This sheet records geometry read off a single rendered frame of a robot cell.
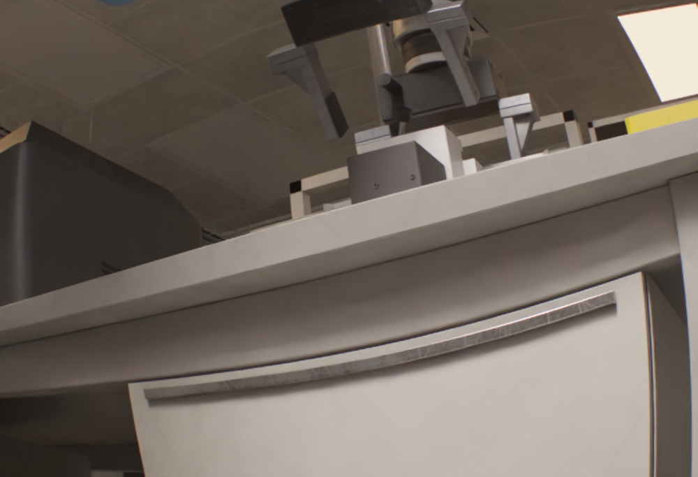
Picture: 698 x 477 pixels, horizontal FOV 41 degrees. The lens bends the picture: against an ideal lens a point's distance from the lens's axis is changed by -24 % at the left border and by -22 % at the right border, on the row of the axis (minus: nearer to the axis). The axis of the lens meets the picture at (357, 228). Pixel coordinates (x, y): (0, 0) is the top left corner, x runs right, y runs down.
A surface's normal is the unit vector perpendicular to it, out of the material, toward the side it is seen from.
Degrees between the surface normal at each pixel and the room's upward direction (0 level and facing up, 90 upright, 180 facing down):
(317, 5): 130
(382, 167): 90
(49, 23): 180
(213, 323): 90
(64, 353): 90
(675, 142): 90
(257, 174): 180
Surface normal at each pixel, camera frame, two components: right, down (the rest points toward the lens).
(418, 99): -0.41, -0.25
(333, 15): -0.25, 0.41
